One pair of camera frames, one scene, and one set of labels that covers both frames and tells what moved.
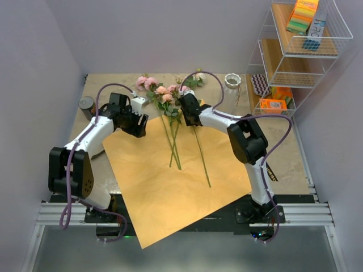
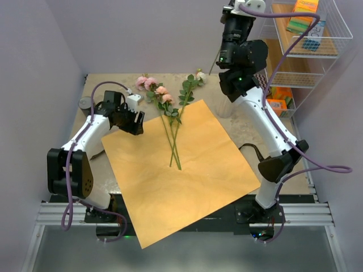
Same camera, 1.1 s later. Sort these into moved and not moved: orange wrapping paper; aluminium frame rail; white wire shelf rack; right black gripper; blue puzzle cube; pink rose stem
Moved: right black gripper; pink rose stem
Not moved: aluminium frame rail; blue puzzle cube; orange wrapping paper; white wire shelf rack
